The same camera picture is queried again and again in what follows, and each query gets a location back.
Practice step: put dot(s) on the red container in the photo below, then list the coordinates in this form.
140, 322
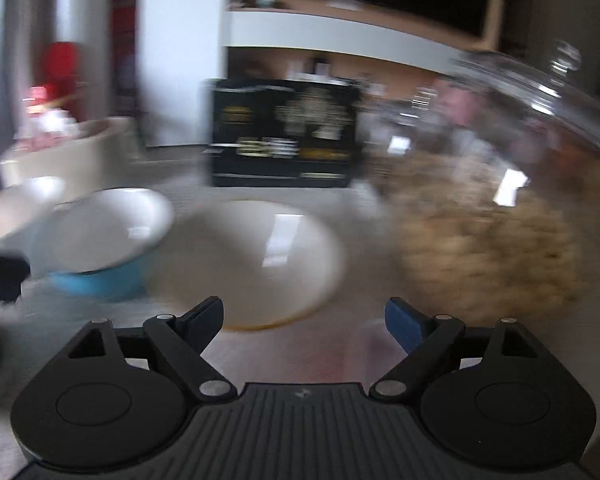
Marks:
61, 70

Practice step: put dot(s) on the white shelf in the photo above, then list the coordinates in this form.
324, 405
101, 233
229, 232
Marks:
330, 35

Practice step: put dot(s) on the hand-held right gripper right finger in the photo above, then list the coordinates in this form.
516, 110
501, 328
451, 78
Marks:
403, 323

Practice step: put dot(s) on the glass jar of beans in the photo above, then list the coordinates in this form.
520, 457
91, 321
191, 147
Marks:
480, 240

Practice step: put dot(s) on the black printed box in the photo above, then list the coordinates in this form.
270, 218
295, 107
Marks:
285, 130

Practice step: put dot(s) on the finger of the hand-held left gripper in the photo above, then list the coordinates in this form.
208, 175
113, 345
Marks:
2, 277

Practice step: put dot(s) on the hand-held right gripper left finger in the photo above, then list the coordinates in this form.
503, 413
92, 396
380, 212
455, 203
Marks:
206, 317

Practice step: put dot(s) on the white bowl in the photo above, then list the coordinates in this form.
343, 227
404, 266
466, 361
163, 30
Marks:
15, 212

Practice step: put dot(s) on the red wall hanging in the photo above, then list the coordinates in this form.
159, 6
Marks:
125, 25

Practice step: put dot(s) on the blue plate with yellow rim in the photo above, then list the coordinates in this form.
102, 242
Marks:
260, 260

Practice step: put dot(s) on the glass jar of dried strips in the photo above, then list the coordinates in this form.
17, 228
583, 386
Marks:
410, 115

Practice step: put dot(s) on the cream plastic tub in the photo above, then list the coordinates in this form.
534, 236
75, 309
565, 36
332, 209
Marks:
80, 155

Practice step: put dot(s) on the blue bowl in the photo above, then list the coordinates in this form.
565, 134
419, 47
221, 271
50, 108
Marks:
105, 240

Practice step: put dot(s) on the white lace tablecloth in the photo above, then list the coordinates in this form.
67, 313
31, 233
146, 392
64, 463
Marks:
365, 280

